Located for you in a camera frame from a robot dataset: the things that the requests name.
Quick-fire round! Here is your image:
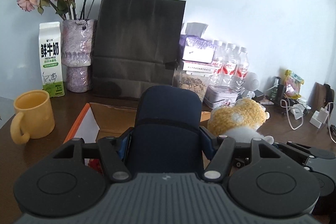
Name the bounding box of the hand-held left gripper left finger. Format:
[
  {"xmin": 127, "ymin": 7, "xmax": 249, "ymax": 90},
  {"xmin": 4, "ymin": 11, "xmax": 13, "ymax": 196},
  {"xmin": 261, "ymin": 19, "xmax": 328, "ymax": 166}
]
[{"xmin": 51, "ymin": 127, "xmax": 133, "ymax": 182}]

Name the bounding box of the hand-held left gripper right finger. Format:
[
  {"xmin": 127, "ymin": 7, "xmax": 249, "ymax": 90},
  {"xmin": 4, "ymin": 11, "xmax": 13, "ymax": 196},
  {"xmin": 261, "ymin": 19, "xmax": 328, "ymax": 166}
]
[{"xmin": 201, "ymin": 126, "xmax": 282, "ymax": 182}]

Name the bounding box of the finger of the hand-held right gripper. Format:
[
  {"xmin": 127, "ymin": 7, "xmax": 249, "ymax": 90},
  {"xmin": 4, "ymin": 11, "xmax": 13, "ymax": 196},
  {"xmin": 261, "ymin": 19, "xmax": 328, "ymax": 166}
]
[
  {"xmin": 273, "ymin": 143, "xmax": 308, "ymax": 167},
  {"xmin": 286, "ymin": 141, "xmax": 317, "ymax": 156}
]

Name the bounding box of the red cardboard box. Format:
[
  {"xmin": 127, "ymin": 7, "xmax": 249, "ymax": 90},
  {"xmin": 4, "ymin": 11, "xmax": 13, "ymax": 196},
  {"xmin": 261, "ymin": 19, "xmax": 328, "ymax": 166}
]
[{"xmin": 63, "ymin": 102, "xmax": 218, "ymax": 177}]

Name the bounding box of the yellow white plush sheep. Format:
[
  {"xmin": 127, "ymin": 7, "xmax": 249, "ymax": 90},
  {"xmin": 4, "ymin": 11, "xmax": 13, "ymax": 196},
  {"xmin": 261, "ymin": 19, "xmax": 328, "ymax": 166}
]
[{"xmin": 207, "ymin": 98, "xmax": 275, "ymax": 146}]

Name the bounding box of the navy pouch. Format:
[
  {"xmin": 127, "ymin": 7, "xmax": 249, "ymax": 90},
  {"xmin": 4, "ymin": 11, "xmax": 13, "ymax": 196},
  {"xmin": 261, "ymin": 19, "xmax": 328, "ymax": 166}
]
[{"xmin": 123, "ymin": 85, "xmax": 205, "ymax": 178}]

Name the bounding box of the white power adapter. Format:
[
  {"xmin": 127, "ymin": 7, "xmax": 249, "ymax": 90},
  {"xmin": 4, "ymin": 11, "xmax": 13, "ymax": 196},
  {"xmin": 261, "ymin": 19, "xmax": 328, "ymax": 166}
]
[{"xmin": 310, "ymin": 107, "xmax": 330, "ymax": 128}]

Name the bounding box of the metal tin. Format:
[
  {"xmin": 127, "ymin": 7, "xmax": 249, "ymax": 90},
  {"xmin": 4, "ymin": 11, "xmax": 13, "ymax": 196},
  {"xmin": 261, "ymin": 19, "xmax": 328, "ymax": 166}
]
[{"xmin": 204, "ymin": 88, "xmax": 239, "ymax": 109}]

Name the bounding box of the brown wooden board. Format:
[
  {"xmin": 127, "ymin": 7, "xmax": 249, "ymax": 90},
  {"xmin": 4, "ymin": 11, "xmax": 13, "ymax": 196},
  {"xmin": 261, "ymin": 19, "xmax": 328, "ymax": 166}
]
[{"xmin": 314, "ymin": 82, "xmax": 336, "ymax": 115}]

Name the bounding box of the clear jar of seeds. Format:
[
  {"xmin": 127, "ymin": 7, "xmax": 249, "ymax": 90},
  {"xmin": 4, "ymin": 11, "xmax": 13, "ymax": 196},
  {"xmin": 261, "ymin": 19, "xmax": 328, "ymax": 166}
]
[{"xmin": 172, "ymin": 67, "xmax": 213, "ymax": 104}]

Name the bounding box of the small dark bottle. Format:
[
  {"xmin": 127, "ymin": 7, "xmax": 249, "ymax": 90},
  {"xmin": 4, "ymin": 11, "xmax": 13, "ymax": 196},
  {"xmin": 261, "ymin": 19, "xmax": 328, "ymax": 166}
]
[{"xmin": 270, "ymin": 76, "xmax": 281, "ymax": 98}]

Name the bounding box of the yellow snack bag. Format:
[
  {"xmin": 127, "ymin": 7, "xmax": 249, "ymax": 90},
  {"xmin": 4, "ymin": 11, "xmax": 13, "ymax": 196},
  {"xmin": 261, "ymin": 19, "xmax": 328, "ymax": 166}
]
[{"xmin": 285, "ymin": 70, "xmax": 305, "ymax": 98}]

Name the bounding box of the flat white box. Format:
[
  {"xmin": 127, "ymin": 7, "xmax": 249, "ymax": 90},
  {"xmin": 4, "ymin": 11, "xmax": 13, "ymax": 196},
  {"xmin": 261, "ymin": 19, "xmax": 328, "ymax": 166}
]
[{"xmin": 182, "ymin": 61, "xmax": 214, "ymax": 75}]

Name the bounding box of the yellow mug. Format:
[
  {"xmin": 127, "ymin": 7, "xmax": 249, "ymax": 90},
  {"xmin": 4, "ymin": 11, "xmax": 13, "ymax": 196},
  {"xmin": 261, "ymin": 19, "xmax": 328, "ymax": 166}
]
[{"xmin": 10, "ymin": 90, "xmax": 55, "ymax": 144}]

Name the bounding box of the purple vase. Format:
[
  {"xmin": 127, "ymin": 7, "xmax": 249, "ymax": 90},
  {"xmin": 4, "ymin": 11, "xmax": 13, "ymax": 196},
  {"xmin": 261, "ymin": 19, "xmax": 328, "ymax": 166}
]
[{"xmin": 62, "ymin": 19, "xmax": 96, "ymax": 92}]

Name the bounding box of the black paper bag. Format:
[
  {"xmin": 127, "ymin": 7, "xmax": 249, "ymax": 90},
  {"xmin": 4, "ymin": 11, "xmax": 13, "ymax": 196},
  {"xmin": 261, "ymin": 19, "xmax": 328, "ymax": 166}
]
[{"xmin": 92, "ymin": 0, "xmax": 187, "ymax": 101}]

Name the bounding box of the white green milk carton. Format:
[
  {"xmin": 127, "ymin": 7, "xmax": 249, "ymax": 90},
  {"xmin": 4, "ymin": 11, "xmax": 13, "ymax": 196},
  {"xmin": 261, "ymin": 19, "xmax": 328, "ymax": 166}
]
[{"xmin": 39, "ymin": 21, "xmax": 65, "ymax": 98}]

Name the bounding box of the white charging cable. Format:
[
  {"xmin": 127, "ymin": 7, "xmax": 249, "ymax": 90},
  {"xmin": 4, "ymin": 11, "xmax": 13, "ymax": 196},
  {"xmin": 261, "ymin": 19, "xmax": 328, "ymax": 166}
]
[{"xmin": 280, "ymin": 98, "xmax": 306, "ymax": 130}]

